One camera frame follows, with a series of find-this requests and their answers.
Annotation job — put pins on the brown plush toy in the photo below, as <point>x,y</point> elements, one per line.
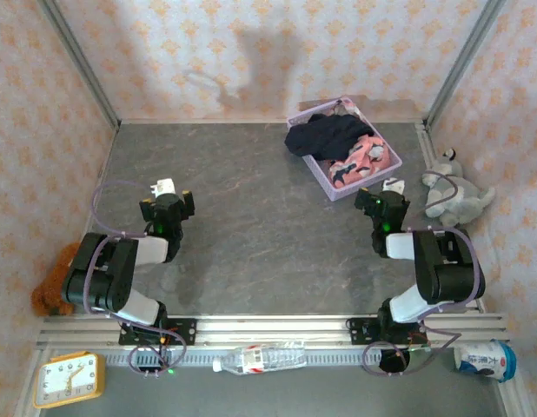
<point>51,286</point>

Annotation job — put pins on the purple plastic laundry basket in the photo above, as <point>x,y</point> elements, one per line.
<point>338,192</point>

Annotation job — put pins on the navy blue shirt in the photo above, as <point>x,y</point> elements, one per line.
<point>325,134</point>

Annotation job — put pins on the white blue yogurt cup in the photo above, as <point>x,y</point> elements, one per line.
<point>481,360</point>

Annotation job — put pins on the clear plastic water bottle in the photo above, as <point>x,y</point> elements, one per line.
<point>260,358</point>

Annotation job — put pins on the pink shark print shorts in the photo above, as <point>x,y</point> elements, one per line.
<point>359,160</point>

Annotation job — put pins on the aluminium side rail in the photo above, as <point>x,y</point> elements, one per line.
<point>425,139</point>

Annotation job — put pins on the aluminium frame post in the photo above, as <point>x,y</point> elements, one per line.
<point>466,56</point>
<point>78,56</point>

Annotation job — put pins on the aluminium back rail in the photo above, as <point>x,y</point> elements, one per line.
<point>207,121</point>

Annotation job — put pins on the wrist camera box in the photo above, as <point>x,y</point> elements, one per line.
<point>163,187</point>
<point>392,185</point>

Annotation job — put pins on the yellow alarm clock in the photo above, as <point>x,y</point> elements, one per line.
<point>64,380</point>

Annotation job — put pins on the black electronics box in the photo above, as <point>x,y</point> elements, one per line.
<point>147,362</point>
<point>388,360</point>

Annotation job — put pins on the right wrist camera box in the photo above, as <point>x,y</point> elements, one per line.
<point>392,185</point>

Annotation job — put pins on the grey plush dog toy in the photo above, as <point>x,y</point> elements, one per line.
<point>468,205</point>

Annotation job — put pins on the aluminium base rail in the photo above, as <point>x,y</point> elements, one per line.
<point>273,330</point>

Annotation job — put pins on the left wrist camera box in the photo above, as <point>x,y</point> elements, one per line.
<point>163,187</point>

